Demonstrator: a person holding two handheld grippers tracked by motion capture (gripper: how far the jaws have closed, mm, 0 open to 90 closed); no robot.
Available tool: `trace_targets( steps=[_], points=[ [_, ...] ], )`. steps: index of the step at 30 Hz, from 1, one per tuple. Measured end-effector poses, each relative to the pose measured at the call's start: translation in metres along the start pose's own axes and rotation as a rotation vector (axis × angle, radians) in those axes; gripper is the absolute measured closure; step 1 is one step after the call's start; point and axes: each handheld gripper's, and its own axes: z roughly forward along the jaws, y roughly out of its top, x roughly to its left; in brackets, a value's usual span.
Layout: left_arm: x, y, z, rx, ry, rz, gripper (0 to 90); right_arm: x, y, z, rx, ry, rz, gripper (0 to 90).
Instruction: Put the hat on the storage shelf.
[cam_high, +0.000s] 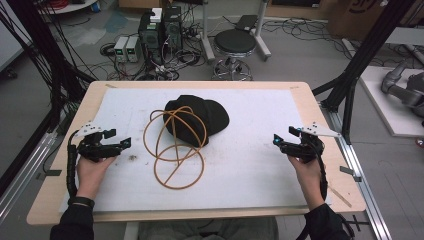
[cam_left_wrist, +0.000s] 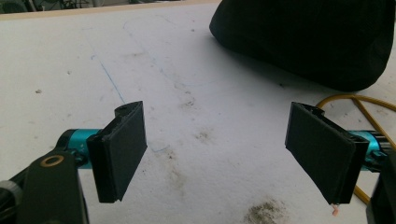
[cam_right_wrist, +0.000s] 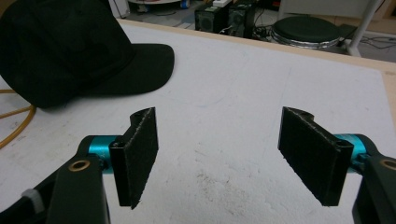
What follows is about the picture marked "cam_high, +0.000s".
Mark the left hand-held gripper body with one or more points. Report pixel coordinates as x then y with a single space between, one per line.
96 148

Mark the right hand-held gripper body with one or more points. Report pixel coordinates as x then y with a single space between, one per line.
308 146

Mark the black cap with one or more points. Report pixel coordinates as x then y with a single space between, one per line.
206 116

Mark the person's left hand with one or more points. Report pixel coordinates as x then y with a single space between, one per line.
89 175

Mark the person's right hand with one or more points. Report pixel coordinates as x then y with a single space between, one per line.
309 181

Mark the light wooden table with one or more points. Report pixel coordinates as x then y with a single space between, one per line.
336 156

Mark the white foam mat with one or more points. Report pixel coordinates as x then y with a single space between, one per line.
250 166

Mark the grey tape piece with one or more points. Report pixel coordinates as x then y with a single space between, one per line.
50 173
348 171

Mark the black wristband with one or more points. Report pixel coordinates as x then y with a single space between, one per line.
81 201

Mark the tan wooden strip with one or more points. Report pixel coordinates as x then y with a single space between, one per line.
340 196

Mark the grey power supply unit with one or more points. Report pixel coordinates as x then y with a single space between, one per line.
133 49
120 49

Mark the white platform board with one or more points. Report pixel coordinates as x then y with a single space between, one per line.
390 113

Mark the white table leg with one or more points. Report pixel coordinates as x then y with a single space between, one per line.
131 231

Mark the black computer tower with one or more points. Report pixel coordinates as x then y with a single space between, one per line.
172 30
150 40

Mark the black round stool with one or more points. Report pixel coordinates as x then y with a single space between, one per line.
235 41

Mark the cardboard box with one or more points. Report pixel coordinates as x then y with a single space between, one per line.
350 16

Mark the small white box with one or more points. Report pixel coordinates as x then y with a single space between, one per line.
156 15

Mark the aluminium rail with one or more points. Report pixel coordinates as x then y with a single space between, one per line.
26 170
361 180

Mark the black metal frame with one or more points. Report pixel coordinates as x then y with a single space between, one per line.
36 40
360 63

